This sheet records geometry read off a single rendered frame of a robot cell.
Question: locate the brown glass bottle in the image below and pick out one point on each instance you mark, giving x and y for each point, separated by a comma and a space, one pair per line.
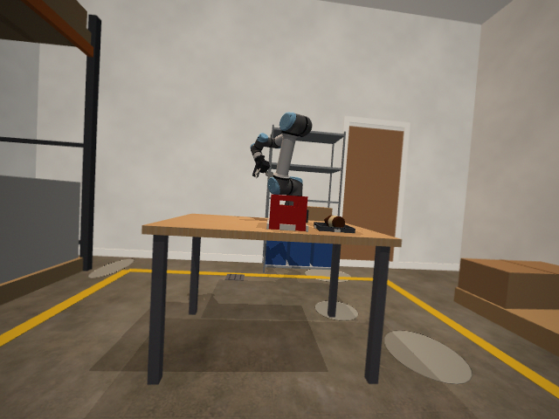
335, 221

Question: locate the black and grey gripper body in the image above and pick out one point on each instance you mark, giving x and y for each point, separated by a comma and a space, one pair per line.
265, 164

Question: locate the red plastic bottle crate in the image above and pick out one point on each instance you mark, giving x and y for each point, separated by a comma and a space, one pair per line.
287, 214

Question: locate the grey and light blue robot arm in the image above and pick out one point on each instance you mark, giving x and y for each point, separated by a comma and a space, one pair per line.
292, 126

